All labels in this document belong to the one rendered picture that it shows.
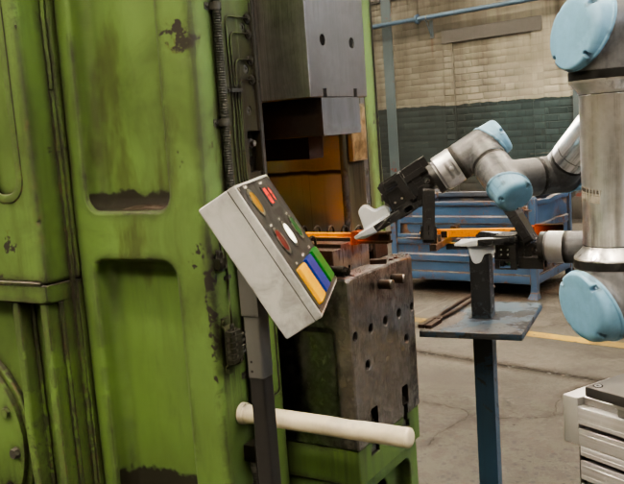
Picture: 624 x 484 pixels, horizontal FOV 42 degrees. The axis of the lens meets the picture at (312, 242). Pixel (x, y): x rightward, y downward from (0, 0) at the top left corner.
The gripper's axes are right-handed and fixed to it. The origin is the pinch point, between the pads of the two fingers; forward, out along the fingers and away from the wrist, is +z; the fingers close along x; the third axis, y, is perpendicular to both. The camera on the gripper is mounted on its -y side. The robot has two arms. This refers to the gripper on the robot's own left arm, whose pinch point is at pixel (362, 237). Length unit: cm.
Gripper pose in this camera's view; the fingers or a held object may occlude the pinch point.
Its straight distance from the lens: 167.6
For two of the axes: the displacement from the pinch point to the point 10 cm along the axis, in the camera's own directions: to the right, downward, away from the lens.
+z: -8.2, 5.4, 1.7
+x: -1.1, 1.5, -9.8
